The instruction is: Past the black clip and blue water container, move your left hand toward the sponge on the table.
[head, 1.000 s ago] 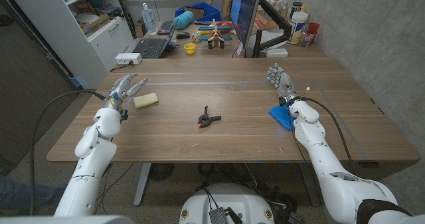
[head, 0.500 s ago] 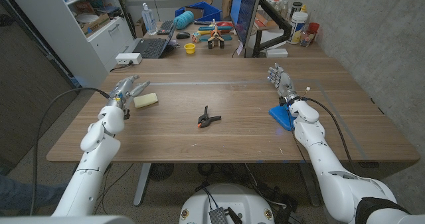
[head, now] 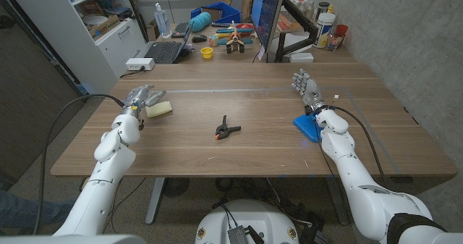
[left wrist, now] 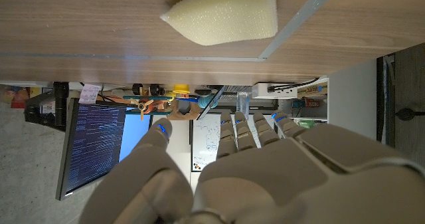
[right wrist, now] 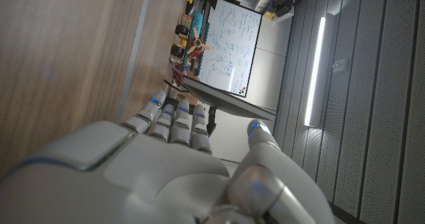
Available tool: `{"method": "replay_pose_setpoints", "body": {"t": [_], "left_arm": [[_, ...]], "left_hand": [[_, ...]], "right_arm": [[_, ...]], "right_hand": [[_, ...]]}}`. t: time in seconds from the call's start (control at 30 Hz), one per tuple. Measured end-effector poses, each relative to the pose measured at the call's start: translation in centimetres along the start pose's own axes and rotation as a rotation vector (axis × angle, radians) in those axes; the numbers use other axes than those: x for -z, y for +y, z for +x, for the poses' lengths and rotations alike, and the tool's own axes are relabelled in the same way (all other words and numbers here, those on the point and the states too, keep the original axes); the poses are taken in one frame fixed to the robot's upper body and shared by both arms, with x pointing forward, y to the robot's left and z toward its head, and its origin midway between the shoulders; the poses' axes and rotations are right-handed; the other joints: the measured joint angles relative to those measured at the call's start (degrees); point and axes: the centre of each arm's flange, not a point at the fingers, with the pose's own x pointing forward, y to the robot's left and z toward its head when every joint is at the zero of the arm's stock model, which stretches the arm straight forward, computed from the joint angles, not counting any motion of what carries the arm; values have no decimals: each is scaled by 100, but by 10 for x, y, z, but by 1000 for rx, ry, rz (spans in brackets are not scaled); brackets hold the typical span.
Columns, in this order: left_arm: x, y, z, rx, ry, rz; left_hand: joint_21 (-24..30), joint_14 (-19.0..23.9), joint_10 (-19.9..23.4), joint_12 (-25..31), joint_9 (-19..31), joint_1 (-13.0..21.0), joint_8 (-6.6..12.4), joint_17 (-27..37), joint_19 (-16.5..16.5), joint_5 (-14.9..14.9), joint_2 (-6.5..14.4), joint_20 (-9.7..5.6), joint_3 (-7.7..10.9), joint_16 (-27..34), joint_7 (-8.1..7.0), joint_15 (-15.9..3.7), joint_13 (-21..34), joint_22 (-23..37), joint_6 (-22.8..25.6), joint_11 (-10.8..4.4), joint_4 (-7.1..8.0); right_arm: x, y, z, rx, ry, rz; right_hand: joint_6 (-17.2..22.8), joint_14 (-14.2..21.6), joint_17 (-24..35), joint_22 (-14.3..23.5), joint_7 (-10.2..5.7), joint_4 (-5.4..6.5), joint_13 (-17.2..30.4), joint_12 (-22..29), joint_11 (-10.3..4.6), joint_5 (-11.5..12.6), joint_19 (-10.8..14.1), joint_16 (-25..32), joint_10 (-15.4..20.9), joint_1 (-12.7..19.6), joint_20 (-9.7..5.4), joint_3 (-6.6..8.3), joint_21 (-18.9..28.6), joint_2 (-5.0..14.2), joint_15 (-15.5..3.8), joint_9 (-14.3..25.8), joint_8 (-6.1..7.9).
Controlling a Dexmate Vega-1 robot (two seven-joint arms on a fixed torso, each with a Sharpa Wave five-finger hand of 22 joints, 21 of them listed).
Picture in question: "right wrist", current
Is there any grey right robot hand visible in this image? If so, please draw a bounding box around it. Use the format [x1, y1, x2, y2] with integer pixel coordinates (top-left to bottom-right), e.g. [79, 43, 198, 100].
[0, 89, 336, 224]

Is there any computer monitor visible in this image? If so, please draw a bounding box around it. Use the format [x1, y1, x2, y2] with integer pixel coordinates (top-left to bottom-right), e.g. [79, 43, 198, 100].
[164, 66, 277, 122]

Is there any wooden toy airplane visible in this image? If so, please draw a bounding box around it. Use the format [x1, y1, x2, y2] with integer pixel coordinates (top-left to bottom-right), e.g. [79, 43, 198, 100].
[170, 17, 212, 77]

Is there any whiteboard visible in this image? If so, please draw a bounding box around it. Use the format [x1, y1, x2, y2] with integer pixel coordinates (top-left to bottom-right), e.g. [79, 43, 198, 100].
[195, 0, 263, 98]

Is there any teal yarn ball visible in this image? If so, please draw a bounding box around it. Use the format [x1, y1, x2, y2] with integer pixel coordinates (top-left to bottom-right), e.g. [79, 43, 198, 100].
[191, 10, 203, 35]

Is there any long ceiling light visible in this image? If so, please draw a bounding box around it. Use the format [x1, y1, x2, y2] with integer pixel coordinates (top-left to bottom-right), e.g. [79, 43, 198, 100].
[303, 13, 336, 128]

